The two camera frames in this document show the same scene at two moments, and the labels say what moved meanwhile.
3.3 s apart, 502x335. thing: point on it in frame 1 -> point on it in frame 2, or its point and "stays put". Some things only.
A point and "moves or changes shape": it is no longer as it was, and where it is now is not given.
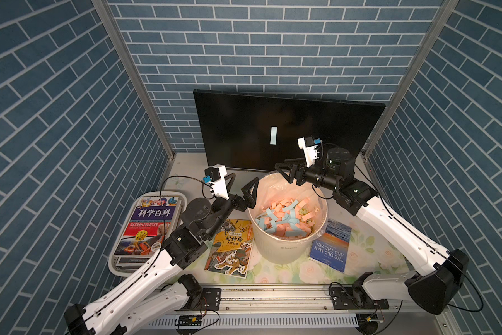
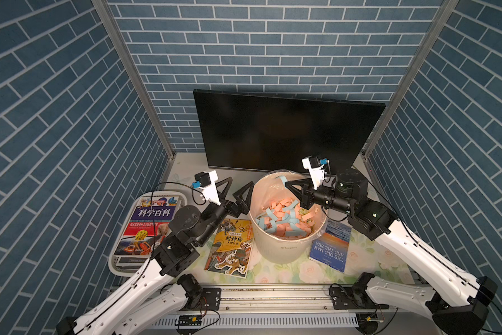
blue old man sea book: x=330 y=245 stays put
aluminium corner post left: x=118 y=39 stays put
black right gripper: x=300 y=171 -> x=306 y=192
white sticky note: x=273 y=135 moves or changes shape
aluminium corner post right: x=434 y=31 stays put
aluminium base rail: x=290 y=308 stays put
